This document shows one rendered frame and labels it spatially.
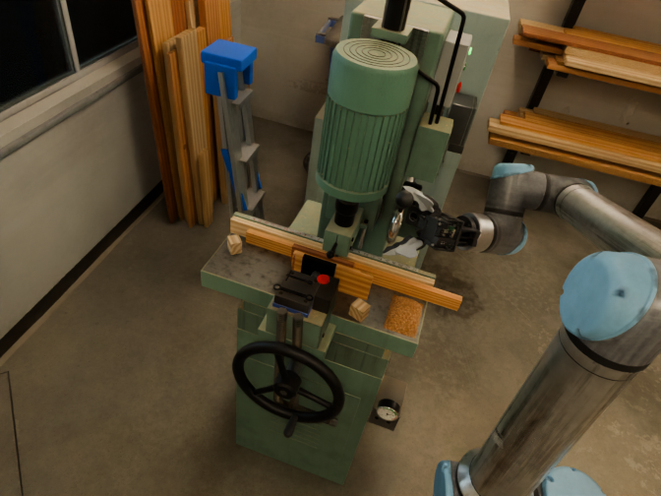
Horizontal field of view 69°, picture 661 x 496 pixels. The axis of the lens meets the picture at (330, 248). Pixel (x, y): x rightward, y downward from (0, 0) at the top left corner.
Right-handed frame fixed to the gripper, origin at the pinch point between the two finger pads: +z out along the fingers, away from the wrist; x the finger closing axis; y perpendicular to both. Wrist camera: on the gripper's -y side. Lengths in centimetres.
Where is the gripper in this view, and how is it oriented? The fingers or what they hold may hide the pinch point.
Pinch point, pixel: (390, 219)
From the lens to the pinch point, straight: 103.2
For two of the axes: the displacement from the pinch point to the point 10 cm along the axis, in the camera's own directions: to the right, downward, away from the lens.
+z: -8.7, -0.7, -5.0
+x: -2.5, 9.2, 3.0
